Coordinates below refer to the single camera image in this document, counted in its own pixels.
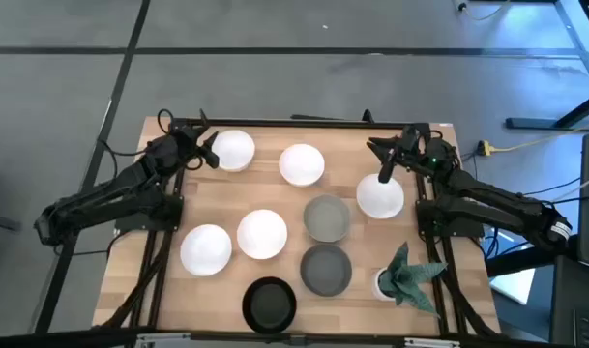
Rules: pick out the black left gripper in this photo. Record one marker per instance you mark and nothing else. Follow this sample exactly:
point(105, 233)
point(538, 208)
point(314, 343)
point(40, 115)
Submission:
point(186, 141)

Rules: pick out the light grey bowl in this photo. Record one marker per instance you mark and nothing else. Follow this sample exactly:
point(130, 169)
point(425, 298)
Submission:
point(327, 218)

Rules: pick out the green plant in white pot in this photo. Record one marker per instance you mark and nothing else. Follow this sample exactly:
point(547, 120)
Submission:
point(400, 282)

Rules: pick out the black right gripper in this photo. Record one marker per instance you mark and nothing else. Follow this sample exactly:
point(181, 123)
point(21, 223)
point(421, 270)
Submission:
point(412, 153)

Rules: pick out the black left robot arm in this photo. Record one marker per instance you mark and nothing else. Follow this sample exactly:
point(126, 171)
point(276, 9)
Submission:
point(105, 193)

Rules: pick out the yellow power plug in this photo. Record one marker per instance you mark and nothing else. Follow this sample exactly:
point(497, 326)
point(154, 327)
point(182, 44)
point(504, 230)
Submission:
point(486, 147)

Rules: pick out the black office desk frame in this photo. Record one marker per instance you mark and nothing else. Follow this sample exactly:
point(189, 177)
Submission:
point(540, 124)

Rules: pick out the black aluminium table frame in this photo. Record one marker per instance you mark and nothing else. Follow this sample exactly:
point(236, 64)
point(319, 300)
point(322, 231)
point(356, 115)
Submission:
point(274, 123)

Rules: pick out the white bowl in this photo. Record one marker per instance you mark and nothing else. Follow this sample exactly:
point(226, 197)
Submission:
point(301, 164)
point(236, 150)
point(261, 234)
point(205, 250)
point(378, 200)

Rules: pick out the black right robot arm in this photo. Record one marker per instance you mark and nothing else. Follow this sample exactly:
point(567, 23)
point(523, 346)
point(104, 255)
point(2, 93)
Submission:
point(492, 203)

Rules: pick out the black bowl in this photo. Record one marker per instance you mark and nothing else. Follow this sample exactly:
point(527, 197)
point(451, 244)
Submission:
point(269, 305)

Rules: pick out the dark grey bowl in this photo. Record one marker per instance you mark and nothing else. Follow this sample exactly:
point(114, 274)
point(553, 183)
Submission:
point(326, 269)

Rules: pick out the black camera mount beam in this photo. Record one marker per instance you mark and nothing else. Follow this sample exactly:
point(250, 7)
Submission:
point(57, 338)

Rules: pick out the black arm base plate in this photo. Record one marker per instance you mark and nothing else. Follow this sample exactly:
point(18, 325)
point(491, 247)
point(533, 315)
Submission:
point(468, 229)
point(129, 223)

